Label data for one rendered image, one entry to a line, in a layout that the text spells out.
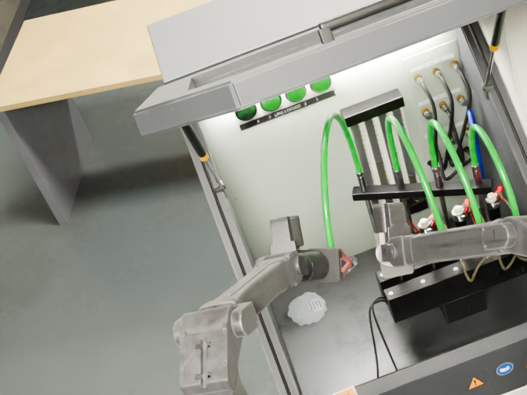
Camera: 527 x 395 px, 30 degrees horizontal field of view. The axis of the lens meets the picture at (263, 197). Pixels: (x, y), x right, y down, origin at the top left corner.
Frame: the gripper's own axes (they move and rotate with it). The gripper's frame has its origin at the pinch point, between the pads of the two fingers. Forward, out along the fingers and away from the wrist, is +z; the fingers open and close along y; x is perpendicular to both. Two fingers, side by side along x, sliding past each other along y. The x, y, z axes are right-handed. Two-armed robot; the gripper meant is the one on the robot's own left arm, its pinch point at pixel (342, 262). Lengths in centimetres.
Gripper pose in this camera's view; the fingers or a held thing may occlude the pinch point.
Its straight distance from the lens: 202.1
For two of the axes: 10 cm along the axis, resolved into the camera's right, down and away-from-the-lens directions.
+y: -7.9, 0.6, 6.1
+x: 0.6, 10.0, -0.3
